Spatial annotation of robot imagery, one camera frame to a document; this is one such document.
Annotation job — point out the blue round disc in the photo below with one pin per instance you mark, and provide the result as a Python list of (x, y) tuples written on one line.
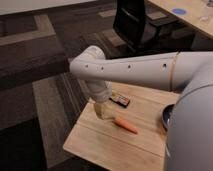
[(179, 11)]

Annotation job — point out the black office chair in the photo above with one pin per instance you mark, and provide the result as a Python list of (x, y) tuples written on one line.
[(138, 23)]

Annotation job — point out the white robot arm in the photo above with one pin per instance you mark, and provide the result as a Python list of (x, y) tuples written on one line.
[(189, 143)]

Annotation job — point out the clear glass cup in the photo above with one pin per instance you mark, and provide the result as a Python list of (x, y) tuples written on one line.
[(205, 14)]

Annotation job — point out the orange pepper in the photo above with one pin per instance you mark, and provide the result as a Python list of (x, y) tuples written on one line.
[(124, 124)]

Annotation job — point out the wooden background desk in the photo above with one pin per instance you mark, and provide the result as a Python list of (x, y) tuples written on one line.
[(193, 10)]

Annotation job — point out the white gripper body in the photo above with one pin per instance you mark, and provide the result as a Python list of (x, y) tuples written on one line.
[(100, 91)]

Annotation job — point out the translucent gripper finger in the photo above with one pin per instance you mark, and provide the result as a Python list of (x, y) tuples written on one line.
[(100, 110)]

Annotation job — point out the dark blue ceramic bowl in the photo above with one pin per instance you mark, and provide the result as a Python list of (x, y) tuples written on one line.
[(166, 115)]

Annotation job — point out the dark snack bar packet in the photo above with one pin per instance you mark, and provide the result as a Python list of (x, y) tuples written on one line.
[(120, 100)]

